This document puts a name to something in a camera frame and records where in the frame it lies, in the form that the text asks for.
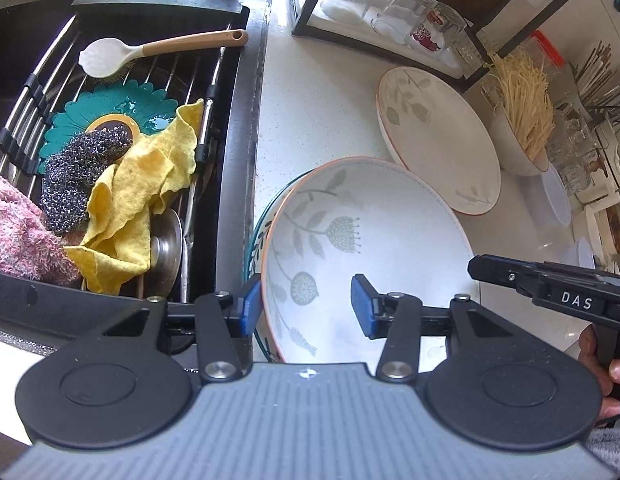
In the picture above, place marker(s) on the pink cloth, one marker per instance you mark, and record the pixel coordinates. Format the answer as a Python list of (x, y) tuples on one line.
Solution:
[(19, 230)]

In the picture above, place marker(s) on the white leaf print bowl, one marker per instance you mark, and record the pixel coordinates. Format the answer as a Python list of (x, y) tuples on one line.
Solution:
[(390, 230)]

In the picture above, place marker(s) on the plain white bowl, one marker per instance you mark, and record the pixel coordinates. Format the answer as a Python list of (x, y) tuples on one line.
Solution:
[(586, 252), (557, 195)]

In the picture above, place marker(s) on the red-lidded clear container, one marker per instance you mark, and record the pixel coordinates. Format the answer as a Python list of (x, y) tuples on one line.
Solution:
[(547, 47)]

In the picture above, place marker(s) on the dried straw bundle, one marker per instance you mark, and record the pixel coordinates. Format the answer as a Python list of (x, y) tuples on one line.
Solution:
[(525, 100)]

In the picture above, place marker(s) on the glass jar with red print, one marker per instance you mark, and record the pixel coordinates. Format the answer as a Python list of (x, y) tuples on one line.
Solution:
[(437, 35)]

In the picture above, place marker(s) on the person's right hand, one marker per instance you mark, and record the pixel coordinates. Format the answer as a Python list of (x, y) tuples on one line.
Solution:
[(617, 372)]

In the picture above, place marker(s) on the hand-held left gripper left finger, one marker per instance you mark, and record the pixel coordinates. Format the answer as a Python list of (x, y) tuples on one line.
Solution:
[(250, 307)]

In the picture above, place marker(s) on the dark steel scrubber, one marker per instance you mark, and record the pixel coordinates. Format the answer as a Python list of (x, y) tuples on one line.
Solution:
[(74, 175)]

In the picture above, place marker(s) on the steel sink drainer rack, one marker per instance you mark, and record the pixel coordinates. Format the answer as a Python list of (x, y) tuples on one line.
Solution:
[(54, 60)]

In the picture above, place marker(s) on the group of glass jars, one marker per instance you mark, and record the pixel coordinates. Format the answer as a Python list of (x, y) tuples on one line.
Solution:
[(572, 150)]

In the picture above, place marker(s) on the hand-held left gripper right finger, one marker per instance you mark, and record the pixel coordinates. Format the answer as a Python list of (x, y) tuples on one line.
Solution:
[(362, 310)]

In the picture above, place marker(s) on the steel sink strainer lid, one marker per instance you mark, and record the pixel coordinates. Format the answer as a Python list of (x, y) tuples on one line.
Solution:
[(167, 250)]

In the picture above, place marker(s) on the bundle of chopsticks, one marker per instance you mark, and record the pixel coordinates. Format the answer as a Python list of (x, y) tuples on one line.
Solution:
[(597, 75)]

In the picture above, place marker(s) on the teal rimmed bowl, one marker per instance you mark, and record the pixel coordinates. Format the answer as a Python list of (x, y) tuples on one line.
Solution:
[(254, 240)]

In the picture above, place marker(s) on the yellow cloth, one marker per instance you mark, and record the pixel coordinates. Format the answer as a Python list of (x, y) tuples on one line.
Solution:
[(139, 175)]

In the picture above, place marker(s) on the black metal rack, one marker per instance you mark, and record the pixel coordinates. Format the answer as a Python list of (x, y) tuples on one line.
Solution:
[(302, 15)]

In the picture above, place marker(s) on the white leaf print plate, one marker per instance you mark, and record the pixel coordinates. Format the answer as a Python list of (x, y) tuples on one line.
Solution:
[(440, 135)]

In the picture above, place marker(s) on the white bowl holding straw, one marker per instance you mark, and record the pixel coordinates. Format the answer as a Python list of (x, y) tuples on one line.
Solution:
[(507, 145)]

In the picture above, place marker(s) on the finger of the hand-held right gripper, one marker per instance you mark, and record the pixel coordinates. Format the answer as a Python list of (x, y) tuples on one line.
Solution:
[(500, 270)]

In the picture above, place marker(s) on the black kitchen sink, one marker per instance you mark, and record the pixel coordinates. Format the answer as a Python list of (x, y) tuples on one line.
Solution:
[(239, 160)]

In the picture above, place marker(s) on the teal flower-shaped mat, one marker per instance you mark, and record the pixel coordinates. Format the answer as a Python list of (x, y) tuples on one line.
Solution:
[(119, 105)]

